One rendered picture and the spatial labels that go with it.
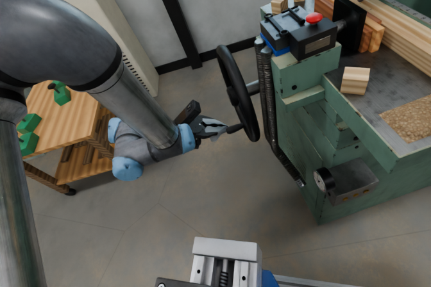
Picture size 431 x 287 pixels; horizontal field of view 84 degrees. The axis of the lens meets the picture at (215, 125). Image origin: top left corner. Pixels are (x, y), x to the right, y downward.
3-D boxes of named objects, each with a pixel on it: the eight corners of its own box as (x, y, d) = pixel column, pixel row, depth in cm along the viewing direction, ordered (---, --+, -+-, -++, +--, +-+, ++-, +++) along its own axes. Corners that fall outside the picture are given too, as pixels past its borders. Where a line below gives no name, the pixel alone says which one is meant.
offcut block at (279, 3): (288, 8, 72) (288, -4, 70) (281, 15, 71) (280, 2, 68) (279, 6, 74) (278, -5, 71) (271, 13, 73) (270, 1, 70)
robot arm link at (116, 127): (108, 150, 69) (111, 129, 75) (148, 150, 72) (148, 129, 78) (106, 132, 64) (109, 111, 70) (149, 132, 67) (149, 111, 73)
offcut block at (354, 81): (365, 82, 49) (370, 68, 46) (363, 95, 47) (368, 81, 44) (342, 80, 51) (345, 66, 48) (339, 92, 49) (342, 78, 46)
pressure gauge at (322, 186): (311, 179, 69) (312, 166, 63) (324, 174, 69) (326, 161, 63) (323, 199, 65) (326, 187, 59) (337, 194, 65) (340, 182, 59)
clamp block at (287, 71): (258, 65, 65) (254, 35, 58) (306, 46, 65) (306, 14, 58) (282, 100, 56) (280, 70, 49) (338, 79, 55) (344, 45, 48)
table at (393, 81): (235, 34, 82) (231, 18, 78) (320, 0, 81) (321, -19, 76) (338, 195, 43) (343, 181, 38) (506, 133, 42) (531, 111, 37)
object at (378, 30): (316, 9, 68) (317, -10, 64) (321, 8, 68) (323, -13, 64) (371, 52, 53) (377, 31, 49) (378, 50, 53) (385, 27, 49)
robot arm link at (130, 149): (146, 158, 57) (146, 125, 65) (103, 172, 58) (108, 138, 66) (160, 173, 63) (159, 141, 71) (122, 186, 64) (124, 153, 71)
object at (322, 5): (313, 14, 67) (314, -4, 63) (319, 12, 67) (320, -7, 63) (360, 53, 54) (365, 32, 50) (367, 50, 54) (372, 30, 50)
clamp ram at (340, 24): (307, 41, 60) (308, 7, 53) (335, 31, 60) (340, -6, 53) (327, 61, 54) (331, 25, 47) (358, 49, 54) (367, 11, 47)
